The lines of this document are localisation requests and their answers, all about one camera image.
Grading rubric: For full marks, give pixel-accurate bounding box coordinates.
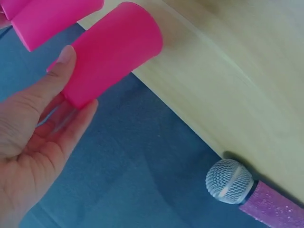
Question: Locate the pink plastic cup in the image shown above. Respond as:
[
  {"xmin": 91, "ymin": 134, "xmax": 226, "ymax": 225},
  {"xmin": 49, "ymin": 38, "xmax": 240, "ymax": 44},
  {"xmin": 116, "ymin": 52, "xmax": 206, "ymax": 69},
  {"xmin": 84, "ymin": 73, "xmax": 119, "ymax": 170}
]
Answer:
[
  {"xmin": 0, "ymin": 0, "xmax": 105, "ymax": 52},
  {"xmin": 46, "ymin": 1, "xmax": 164, "ymax": 111}
]

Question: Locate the microphone with pink glitter handle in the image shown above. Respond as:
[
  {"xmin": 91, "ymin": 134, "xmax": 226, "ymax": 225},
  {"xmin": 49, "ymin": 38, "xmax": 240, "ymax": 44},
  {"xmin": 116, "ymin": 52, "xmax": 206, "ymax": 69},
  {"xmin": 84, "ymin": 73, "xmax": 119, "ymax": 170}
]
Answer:
[{"xmin": 205, "ymin": 158, "xmax": 304, "ymax": 228}]

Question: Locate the person's right hand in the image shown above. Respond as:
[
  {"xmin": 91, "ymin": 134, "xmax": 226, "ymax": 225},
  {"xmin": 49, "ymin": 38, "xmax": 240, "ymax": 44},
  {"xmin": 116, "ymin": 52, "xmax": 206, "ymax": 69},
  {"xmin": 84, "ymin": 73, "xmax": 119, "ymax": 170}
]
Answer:
[{"xmin": 0, "ymin": 13, "xmax": 11, "ymax": 29}]

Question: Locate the person's left hand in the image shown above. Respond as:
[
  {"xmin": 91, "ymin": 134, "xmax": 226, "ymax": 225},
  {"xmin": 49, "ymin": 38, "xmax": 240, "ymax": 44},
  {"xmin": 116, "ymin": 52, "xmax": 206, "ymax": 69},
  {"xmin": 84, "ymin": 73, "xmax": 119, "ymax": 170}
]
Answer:
[{"xmin": 0, "ymin": 45, "xmax": 99, "ymax": 228}]

